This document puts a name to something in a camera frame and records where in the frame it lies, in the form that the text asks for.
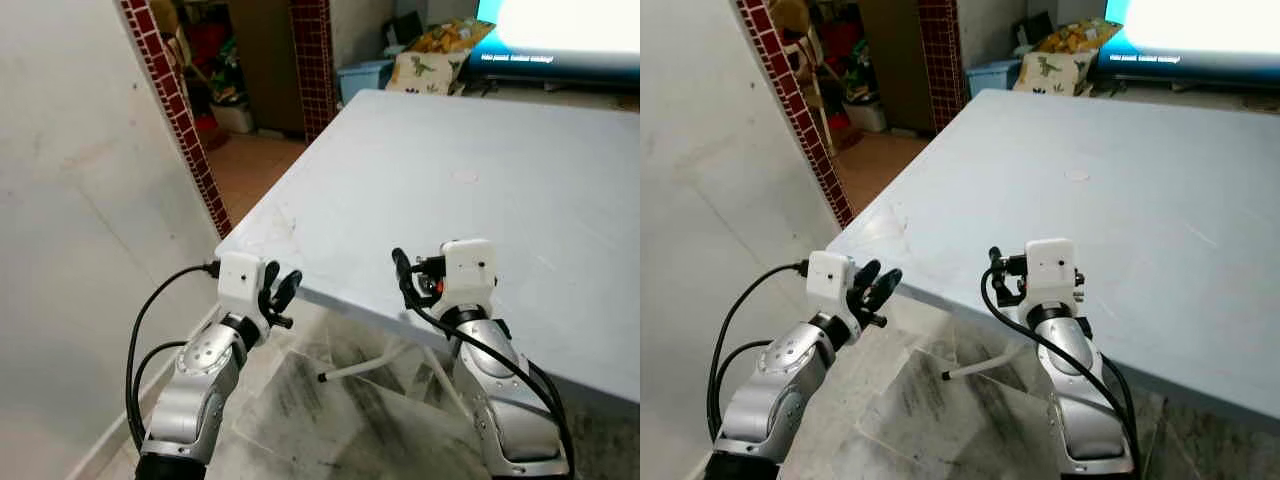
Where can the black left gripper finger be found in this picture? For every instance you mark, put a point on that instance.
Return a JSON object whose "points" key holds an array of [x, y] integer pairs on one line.
{"points": [[884, 288], [863, 285], [289, 288], [270, 288]]}

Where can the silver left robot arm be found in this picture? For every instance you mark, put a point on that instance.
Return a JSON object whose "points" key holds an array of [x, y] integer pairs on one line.
{"points": [[775, 390], [200, 385]]}

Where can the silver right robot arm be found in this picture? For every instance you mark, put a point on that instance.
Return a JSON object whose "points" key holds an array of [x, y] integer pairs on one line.
{"points": [[510, 420], [1085, 420]]}

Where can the light blue plastic table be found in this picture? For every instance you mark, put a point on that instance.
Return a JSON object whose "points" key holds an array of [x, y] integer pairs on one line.
{"points": [[1100, 230], [480, 230]]}

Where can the white table leg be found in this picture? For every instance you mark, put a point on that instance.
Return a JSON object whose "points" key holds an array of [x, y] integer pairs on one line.
{"points": [[370, 367], [985, 366]]}

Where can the small white box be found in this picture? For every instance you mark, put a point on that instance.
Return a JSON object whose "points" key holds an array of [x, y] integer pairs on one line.
{"points": [[233, 118], [866, 116]]}

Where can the blue plastic storage bin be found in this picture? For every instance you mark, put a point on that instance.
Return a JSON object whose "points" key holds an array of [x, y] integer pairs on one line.
{"points": [[362, 80], [990, 78]]}

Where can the dinosaur print box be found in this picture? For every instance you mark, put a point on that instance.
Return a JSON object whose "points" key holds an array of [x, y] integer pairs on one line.
{"points": [[1050, 72], [425, 72]]}

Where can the brown wooden cabinet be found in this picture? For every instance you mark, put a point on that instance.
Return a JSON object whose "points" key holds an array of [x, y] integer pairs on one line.
{"points": [[895, 60], [265, 60]]}

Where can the red tiled pillar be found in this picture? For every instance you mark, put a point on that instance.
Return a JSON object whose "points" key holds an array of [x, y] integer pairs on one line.
{"points": [[942, 55], [313, 60]]}

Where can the red toy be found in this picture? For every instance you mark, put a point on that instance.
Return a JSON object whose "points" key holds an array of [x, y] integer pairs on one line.
{"points": [[207, 42], [842, 40]]}

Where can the yellow orange snack pile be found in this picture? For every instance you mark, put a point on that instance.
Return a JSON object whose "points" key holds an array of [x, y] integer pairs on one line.
{"points": [[1075, 38], [445, 38]]}

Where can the black chair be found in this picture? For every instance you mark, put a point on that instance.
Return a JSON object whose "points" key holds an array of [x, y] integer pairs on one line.
{"points": [[405, 28], [1036, 27]]}

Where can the brown plush toy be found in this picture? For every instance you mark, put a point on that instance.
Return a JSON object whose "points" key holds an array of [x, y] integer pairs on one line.
{"points": [[165, 15], [792, 15]]}

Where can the flat screen television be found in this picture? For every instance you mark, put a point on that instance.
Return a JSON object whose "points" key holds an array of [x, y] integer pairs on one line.
{"points": [[1200, 30], [570, 30]]}

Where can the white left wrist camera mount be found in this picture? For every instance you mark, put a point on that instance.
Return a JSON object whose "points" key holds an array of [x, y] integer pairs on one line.
{"points": [[828, 280], [240, 280]]}

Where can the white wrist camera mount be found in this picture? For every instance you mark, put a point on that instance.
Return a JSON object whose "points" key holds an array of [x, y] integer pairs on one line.
{"points": [[468, 272], [1050, 270], [828, 280], [240, 280]]}

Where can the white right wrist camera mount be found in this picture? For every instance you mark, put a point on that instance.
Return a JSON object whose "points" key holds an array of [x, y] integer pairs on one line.
{"points": [[468, 272], [1050, 270]]}

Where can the red tiled wall edge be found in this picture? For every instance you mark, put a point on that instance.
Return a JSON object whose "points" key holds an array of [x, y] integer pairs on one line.
{"points": [[180, 120]]}

